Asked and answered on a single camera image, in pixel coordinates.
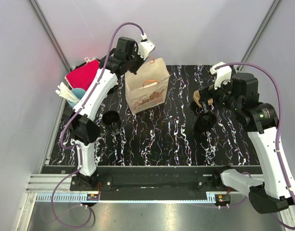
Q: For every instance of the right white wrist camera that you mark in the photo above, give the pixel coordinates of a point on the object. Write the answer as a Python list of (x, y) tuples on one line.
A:
[(223, 75)]

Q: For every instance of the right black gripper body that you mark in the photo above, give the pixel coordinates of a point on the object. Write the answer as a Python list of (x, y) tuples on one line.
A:
[(219, 95)]

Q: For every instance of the light blue cup holder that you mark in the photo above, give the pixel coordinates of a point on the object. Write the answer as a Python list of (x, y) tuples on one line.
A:
[(79, 93)]

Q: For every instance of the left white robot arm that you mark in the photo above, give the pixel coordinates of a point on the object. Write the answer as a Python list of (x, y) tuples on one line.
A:
[(127, 56)]

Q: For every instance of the black cup stack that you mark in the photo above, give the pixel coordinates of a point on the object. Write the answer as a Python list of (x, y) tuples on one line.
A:
[(205, 121), (112, 122)]

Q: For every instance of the cream bear paper bag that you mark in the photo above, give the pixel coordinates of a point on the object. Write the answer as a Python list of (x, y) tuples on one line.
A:
[(148, 87)]

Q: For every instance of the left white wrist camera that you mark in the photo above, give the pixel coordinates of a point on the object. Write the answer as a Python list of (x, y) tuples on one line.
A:
[(145, 47)]

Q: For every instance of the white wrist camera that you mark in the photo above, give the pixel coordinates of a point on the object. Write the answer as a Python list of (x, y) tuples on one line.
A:
[(223, 75), (145, 47)]

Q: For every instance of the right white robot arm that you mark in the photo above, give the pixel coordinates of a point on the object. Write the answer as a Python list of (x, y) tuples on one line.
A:
[(240, 94)]

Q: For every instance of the red napkin stack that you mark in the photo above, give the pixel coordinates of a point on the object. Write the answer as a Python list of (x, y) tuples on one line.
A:
[(83, 75)]

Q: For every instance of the aluminium rail frame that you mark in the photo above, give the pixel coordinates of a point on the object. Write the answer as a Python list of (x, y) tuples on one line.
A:
[(167, 117)]

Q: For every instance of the white stirrer sticks bundle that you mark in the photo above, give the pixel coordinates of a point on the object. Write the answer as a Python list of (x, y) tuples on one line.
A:
[(64, 92)]

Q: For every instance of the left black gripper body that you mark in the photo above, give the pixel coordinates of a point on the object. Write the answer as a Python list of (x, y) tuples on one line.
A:
[(135, 61)]

